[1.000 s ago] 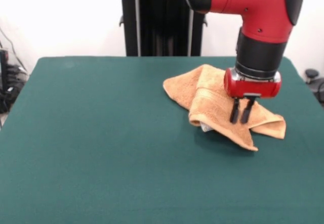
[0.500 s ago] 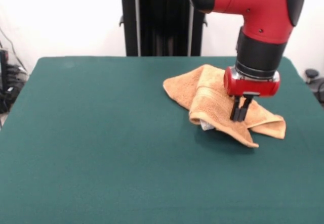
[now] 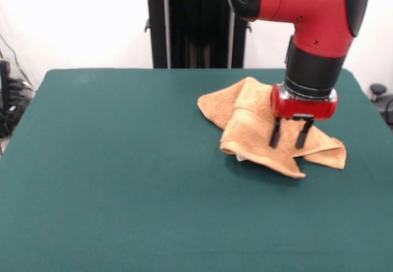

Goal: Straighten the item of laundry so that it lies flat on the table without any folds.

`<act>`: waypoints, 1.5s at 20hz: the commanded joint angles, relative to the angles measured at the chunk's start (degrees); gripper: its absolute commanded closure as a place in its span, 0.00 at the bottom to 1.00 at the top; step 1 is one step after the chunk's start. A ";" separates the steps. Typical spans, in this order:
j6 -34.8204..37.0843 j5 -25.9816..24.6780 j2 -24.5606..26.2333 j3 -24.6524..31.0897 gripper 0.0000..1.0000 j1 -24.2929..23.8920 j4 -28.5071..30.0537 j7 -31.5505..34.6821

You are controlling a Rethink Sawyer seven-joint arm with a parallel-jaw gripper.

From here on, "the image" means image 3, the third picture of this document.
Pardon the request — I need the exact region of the grey wall cable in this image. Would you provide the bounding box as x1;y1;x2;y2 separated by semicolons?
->
0;34;31;85

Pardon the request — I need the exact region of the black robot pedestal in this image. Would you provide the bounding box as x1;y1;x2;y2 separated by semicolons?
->
134;0;253;69

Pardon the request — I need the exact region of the dark green table cloth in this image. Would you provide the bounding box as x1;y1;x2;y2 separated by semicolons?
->
0;68;393;272

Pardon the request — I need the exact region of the black electronics box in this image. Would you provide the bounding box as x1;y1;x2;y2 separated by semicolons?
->
0;59;12;138

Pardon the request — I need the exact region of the black cable bundle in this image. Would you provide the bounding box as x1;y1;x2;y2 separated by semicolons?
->
7;79;35;113

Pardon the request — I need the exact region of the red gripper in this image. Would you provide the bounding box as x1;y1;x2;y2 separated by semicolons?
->
269;84;340;150

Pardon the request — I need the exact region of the orange terry towel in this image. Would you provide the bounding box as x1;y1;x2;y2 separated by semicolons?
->
196;76;348;179

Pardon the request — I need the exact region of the black round knob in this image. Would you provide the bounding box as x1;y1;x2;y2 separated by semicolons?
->
370;84;388;101

